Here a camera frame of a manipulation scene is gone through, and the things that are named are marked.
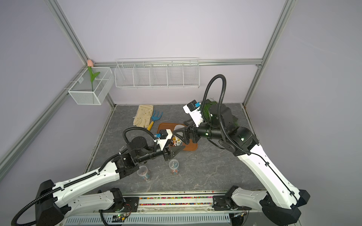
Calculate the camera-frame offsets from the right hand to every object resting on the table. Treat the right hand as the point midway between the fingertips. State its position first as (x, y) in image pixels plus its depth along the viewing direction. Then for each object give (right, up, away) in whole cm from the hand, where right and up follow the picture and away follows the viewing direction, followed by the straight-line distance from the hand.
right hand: (179, 126), depth 58 cm
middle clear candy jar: (-5, -24, +23) cm, 33 cm away
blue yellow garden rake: (-23, +4, +55) cm, 59 cm away
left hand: (+1, -8, +6) cm, 10 cm away
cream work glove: (-32, +5, +54) cm, 63 cm away
